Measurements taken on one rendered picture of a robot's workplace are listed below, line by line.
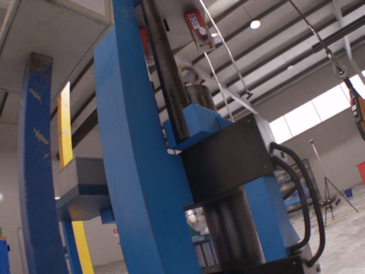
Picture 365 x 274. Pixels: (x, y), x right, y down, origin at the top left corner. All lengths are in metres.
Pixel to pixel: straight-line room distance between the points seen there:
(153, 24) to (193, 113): 0.52
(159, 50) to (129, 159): 0.48
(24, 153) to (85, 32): 0.26
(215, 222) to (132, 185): 0.47
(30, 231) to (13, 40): 0.36
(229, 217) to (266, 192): 0.36
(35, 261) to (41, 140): 0.20
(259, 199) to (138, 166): 0.38
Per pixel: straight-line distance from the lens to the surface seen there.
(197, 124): 0.81
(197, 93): 1.25
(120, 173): 0.82
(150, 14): 1.23
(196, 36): 1.56
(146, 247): 0.75
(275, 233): 0.76
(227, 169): 0.81
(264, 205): 0.76
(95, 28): 0.51
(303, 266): 0.78
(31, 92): 0.49
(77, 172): 1.06
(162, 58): 1.01
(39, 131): 0.45
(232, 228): 1.08
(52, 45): 0.54
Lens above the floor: 0.78
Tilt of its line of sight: 21 degrees up
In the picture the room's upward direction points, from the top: 16 degrees counter-clockwise
